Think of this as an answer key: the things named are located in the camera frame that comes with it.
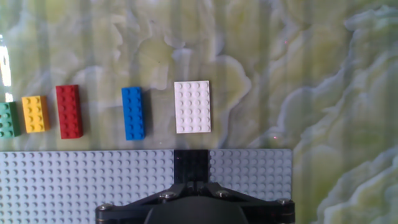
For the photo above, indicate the yellow Lego brick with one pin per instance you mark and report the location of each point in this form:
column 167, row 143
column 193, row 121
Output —
column 35, row 114

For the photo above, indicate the black Lego plate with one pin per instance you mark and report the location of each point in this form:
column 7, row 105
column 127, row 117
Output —
column 191, row 165

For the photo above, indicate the long red Lego brick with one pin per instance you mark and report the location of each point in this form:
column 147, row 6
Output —
column 69, row 112

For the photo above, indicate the white Lego plate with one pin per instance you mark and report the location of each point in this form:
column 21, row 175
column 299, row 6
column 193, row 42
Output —
column 192, row 107

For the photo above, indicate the grey Lego baseplate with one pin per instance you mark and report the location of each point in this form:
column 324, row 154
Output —
column 77, row 180

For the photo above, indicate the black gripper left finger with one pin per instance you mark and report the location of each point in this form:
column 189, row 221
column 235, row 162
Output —
column 136, row 210

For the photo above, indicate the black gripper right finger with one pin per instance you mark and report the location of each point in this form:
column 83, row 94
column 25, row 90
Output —
column 264, row 211

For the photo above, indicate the long blue Lego brick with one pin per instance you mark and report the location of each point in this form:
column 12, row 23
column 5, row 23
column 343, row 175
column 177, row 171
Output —
column 133, row 113

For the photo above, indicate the green Lego brick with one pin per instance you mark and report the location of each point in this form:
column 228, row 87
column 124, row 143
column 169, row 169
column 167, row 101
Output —
column 8, row 120

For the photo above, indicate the green marble pattern mat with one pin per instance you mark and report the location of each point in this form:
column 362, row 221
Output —
column 311, row 77

